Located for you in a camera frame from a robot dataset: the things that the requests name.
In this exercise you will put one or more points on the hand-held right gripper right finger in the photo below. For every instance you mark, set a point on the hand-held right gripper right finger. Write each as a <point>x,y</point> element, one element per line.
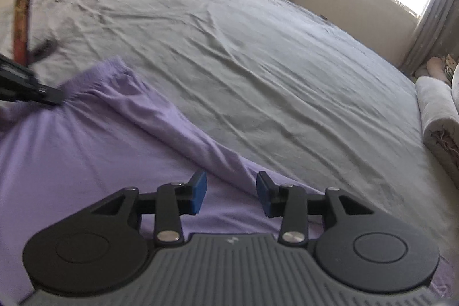
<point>266,194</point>

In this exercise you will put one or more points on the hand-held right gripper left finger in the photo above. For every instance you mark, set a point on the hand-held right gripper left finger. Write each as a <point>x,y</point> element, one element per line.
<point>199,192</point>

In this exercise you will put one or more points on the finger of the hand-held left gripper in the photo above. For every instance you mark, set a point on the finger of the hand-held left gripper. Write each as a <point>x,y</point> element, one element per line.
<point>50,96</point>

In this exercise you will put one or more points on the purple pants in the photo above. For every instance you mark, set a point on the purple pants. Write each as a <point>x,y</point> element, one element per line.
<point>89,155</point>

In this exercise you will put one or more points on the smartphone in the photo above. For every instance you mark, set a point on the smartphone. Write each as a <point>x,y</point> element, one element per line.
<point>22,22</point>

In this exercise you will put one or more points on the grey bed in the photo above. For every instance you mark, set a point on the grey bed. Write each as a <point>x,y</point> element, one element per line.
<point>269,69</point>

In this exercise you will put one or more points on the folded pale grey quilt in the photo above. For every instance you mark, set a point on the folded pale grey quilt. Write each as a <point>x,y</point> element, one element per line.
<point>439,126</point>

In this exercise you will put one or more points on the pink pillow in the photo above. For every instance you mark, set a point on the pink pillow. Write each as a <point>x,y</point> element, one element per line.
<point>439,67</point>

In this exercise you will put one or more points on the grey curtain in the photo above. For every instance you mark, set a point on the grey curtain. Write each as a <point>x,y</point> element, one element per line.
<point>434,22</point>

